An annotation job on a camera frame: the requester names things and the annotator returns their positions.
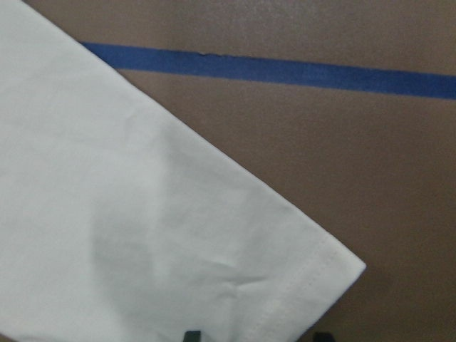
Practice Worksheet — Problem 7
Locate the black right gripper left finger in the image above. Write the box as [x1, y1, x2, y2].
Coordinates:
[183, 331, 202, 342]

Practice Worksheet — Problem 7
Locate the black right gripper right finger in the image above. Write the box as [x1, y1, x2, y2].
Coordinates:
[312, 332, 334, 342]

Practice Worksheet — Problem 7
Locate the cream long-sleeve cat shirt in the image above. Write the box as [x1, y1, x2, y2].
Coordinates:
[1, 1, 366, 341]

